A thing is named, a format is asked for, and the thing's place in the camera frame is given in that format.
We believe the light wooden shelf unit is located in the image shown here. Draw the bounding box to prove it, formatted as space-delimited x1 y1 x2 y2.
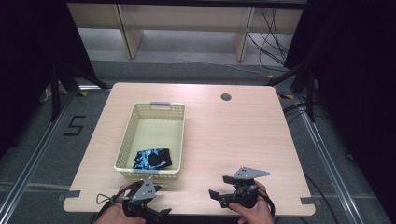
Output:
66 2 304 63

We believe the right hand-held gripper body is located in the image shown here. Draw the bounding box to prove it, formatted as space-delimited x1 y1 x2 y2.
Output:
224 166 271 209

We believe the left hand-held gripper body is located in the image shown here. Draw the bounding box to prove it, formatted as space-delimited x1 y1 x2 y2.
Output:
120 176 163 220

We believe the black floor cable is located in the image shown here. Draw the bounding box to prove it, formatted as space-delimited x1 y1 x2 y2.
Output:
303 173 341 224
281 102 310 126

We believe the metal floor rail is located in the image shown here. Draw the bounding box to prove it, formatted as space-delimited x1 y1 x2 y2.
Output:
293 92 367 224
0 87 78 224

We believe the black metal stand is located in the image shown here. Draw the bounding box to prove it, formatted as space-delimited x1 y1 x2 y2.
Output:
49 62 108 122
266 63 316 123

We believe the black curtain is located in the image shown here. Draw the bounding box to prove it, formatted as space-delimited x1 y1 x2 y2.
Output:
284 0 396 222
0 0 97 158

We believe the blue and black glove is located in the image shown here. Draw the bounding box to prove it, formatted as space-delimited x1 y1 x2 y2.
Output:
133 147 173 171

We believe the person's right hand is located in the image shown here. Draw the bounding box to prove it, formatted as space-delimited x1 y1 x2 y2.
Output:
228 181 276 224

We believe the bundle of black cables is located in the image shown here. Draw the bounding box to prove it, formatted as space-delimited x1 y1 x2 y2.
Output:
247 7 292 66

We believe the person's left hand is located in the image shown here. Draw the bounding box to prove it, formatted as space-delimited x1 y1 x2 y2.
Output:
92 185 148 224

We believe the cream perforated plastic basket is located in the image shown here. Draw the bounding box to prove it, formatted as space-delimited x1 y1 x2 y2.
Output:
113 101 187 182

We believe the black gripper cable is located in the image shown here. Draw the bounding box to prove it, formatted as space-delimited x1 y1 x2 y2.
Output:
257 186 276 218
95 180 144 206

